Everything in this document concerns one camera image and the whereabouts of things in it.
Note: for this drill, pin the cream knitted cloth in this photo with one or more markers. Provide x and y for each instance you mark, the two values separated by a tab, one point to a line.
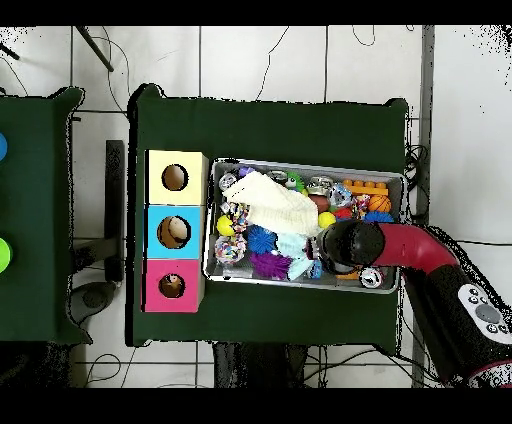
276	204

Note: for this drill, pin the mint green knitted cloth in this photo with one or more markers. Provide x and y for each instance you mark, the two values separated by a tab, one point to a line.
294	248

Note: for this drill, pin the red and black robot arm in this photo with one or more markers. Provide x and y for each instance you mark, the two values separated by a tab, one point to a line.
416	248

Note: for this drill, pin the shallow clear mesh bin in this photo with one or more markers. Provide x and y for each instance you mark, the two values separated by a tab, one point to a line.
240	276

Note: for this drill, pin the wooden box with three holes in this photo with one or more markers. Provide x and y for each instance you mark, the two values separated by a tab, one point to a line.
174	232

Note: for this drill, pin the small blue spiky ball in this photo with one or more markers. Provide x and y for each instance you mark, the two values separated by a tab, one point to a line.
261	238

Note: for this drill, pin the yellow smiley ball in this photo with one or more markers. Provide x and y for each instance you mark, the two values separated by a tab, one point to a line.
224	226

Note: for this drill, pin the purple spiky toy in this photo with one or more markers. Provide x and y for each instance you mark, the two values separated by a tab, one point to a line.
270	266

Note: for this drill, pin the dark green table cloth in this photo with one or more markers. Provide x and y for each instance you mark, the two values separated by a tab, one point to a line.
264	128

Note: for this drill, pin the long orange toy brick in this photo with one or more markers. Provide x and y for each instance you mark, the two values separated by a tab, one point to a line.
366	188

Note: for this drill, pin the orange toy basketball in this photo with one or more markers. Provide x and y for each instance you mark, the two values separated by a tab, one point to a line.
379	203

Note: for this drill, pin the silver topped dark can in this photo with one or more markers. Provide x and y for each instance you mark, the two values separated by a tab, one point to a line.
370	277

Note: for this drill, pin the green side table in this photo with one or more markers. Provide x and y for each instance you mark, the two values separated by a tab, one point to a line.
36	216

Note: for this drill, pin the black tripod leg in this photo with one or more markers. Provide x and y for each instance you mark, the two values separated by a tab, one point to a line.
94	48

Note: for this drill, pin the green disc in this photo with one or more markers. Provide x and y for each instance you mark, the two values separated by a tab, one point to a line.
2	254

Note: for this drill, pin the blue disc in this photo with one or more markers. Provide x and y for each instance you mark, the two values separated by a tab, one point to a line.
2	146

